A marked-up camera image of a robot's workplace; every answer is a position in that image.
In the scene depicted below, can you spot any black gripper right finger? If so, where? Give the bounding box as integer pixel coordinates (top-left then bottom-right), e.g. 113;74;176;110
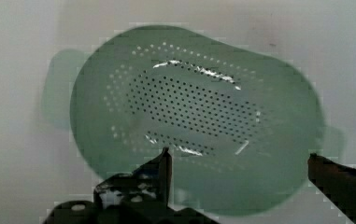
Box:
307;153;356;224

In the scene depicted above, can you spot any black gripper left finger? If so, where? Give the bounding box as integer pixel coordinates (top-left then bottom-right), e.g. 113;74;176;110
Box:
93;147;172;209

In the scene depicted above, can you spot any green oval plastic strainer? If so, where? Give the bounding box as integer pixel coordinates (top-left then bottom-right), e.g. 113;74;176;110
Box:
41;25;346;217

